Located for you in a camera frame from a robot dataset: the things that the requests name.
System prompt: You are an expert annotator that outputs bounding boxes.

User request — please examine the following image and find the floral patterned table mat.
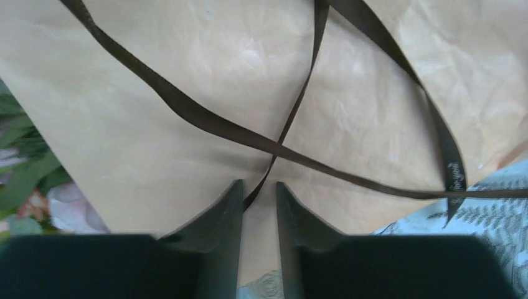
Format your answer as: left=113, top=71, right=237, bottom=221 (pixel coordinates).
left=236, top=159, right=527, bottom=298

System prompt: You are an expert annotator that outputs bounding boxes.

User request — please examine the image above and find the pink fake flower bunch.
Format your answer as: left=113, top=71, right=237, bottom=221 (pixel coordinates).
left=1, top=82, right=72, bottom=242

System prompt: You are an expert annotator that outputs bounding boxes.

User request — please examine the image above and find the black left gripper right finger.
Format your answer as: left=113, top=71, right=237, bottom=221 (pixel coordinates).
left=276, top=182, right=516, bottom=298

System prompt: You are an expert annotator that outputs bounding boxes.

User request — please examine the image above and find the brown kraft wrapping paper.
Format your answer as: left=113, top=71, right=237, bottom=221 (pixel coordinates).
left=1, top=1, right=527, bottom=285

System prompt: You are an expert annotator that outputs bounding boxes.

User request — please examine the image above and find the dark brown ribbon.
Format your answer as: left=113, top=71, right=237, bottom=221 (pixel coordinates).
left=62, top=1, right=527, bottom=219

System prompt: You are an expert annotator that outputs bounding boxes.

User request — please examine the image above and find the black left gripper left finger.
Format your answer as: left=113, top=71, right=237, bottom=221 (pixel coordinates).
left=1, top=179, right=245, bottom=298

